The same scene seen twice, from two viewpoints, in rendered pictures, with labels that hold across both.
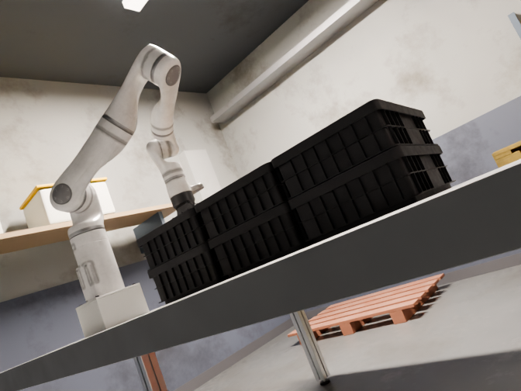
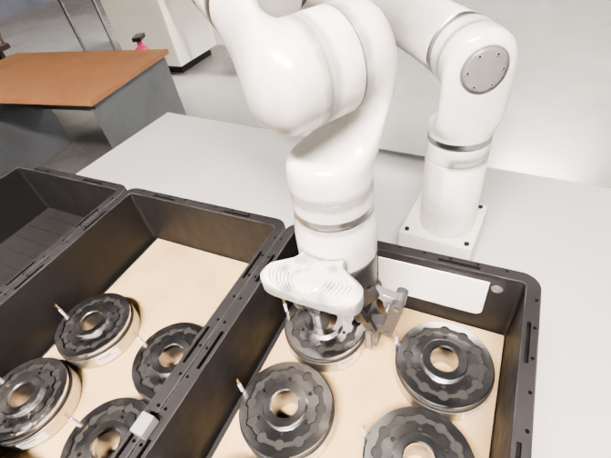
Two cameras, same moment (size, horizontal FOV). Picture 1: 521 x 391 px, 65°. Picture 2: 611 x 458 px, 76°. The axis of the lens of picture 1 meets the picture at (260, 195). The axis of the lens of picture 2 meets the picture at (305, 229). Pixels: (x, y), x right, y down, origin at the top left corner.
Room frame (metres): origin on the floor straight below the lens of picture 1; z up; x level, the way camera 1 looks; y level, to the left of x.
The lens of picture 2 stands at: (1.56, 0.20, 1.28)
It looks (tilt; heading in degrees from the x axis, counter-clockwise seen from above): 43 degrees down; 178
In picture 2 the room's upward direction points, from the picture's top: 11 degrees counter-clockwise
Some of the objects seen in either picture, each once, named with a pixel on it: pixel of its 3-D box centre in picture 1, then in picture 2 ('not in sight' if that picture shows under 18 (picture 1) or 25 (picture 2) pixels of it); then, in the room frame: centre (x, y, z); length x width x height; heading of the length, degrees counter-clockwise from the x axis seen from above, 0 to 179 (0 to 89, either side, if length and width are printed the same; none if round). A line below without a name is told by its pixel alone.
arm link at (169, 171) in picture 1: (164, 160); (334, 120); (1.30, 0.25, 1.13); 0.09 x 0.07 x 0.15; 114
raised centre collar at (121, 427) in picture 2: not in sight; (106, 443); (1.38, -0.04, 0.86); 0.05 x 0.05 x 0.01
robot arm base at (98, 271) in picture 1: (98, 264); (452, 181); (1.08, 0.47, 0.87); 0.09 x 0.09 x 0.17; 56
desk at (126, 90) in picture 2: not in sight; (76, 125); (-0.79, -0.94, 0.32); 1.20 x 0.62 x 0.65; 61
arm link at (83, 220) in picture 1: (79, 209); (466, 87); (1.08, 0.47, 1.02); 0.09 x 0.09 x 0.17; 85
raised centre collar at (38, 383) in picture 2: not in sight; (22, 394); (1.30, -0.16, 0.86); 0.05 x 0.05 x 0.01
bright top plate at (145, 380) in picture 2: not in sight; (173, 358); (1.29, 0.02, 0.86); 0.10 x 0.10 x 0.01
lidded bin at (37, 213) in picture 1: (69, 209); not in sight; (2.72, 1.25, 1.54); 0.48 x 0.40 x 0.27; 141
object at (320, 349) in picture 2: not in sight; (325, 322); (1.29, 0.21, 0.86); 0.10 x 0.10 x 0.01
